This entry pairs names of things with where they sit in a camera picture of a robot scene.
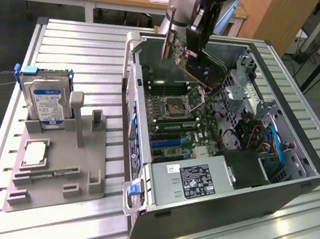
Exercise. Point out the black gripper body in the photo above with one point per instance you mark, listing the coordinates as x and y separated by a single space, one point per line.
210 17

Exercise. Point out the green motherboard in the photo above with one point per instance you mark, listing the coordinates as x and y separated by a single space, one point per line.
195 142

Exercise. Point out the long PCIe expansion slot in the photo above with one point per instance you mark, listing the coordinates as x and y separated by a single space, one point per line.
165 144

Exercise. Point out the green RAM stick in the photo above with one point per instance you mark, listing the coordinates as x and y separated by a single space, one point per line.
43 174
177 125

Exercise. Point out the blue case latch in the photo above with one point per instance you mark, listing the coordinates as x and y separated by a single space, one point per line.
134 189

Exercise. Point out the metal socket cover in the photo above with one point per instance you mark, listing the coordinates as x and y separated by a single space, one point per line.
196 99

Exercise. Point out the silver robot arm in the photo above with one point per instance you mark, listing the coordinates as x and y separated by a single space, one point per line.
177 10

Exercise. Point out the perforated silver drive cage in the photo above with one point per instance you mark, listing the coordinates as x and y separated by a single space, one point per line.
236 97

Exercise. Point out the graphics card with metal bracket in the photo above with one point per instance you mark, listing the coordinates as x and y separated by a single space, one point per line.
213 70

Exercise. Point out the grey printed parts rack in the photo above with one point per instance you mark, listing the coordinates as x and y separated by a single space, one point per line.
61 171

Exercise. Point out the open dark PC case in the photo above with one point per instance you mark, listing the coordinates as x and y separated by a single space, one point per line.
223 222

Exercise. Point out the silver power supply unit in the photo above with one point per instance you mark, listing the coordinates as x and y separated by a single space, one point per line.
169 179

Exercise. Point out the silver CPU chip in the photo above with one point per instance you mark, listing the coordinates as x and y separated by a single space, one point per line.
35 153

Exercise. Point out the wooden cabinet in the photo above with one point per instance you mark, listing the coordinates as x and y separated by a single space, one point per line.
279 20

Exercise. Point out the silver metal disk bay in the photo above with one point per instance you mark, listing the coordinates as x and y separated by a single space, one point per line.
293 160

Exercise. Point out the black plastic shroud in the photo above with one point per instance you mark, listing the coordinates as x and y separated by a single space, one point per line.
245 169

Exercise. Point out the CPU socket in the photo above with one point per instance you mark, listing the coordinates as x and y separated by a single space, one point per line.
176 107

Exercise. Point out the hard disk with blue carrier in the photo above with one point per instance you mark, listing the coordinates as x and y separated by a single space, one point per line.
47 101

